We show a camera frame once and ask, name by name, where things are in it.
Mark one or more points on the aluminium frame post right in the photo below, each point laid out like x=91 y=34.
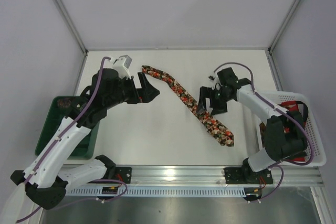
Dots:
x=288 y=17

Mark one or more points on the aluminium frame post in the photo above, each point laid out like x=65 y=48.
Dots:
x=288 y=17
x=70 y=25

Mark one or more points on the aluminium mounting rail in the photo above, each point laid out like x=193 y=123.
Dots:
x=150 y=175

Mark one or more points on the white plastic basket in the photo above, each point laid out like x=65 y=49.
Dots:
x=311 y=128

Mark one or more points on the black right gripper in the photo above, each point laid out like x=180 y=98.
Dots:
x=213 y=98

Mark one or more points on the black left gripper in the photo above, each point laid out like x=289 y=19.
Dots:
x=135 y=90

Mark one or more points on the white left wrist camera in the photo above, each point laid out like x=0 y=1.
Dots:
x=121 y=65

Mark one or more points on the dark gold patterned tie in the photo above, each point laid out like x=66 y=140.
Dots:
x=262 y=128

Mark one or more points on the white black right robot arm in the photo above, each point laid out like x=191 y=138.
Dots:
x=284 y=135

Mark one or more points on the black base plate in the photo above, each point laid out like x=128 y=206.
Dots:
x=236 y=175
x=119 y=173

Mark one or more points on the aluminium frame post left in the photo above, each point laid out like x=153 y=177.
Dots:
x=70 y=25

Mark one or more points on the rolled tie in tray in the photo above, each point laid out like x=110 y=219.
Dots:
x=64 y=103

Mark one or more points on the red fabric tie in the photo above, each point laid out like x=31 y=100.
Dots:
x=303 y=108

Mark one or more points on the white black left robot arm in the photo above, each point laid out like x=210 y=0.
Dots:
x=44 y=183

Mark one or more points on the colourful patterned necktie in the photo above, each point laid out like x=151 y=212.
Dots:
x=213 y=126

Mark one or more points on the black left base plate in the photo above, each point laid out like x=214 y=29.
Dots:
x=119 y=173

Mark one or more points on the white slotted cable duct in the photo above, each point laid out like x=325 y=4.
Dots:
x=146 y=191

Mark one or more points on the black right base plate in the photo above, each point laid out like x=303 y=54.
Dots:
x=236 y=175

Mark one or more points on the green divided plastic tray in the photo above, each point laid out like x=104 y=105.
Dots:
x=83 y=151

